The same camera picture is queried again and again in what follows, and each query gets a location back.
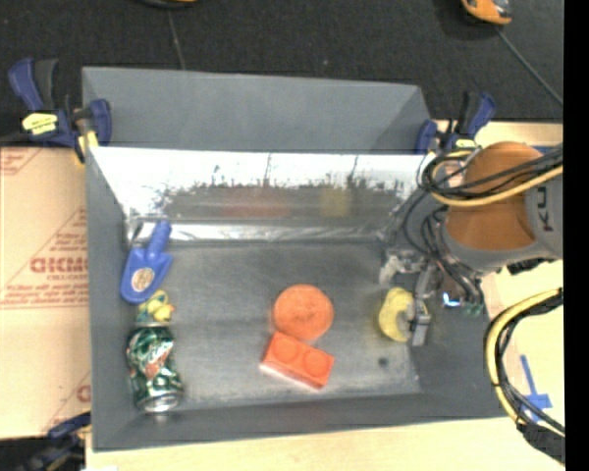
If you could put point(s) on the yellow toy banana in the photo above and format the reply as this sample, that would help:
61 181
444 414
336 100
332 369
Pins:
391 314

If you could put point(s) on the green patterned drink can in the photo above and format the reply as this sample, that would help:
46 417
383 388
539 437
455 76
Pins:
153 366

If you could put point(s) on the grey metal bin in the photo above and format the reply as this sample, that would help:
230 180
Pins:
255 273

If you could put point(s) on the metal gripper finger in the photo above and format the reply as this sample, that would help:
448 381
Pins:
421 329

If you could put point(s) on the orange-red studded block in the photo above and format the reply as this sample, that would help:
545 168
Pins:
297 360

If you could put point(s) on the black cylinder on white bracket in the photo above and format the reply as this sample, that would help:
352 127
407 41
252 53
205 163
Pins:
525 266

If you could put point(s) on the orange round fruit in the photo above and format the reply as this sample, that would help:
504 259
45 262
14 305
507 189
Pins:
303 311

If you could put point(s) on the brown cardboard board red print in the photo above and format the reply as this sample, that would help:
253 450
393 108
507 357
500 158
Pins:
39 341

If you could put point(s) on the blue plastic scoop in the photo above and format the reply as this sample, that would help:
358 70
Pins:
144 273

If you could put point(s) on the yellow toy duck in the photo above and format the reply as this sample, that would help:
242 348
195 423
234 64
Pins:
158 308

